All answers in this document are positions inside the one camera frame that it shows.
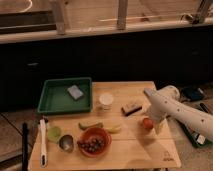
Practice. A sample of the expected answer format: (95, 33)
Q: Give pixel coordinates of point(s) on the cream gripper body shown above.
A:
(158, 124)

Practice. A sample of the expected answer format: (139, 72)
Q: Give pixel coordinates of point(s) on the red apple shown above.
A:
(147, 124)

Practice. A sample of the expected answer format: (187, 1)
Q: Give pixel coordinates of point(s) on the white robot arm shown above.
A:
(165, 102)

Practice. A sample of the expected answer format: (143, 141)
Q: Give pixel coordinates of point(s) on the white paper cup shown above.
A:
(106, 100)

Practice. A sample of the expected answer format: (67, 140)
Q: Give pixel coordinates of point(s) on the small metal cup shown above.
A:
(66, 143)

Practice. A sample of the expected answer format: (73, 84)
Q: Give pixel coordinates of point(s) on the light green small cup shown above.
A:
(53, 134)

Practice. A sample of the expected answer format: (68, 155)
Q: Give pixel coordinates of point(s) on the green bin with items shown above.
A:
(196, 139)

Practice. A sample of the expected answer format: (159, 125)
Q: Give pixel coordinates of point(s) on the wooden table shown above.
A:
(132, 148)

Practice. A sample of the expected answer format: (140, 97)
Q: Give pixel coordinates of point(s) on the yellow banana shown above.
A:
(113, 130)

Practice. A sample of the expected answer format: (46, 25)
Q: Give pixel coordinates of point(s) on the orange bowl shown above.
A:
(96, 133)

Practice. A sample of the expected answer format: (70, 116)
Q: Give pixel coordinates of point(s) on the dark grapes bunch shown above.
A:
(92, 145)

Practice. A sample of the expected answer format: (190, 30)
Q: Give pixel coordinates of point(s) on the grey blue sponge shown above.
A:
(75, 92)

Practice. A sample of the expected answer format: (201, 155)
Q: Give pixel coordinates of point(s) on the green plastic tray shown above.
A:
(56, 99)

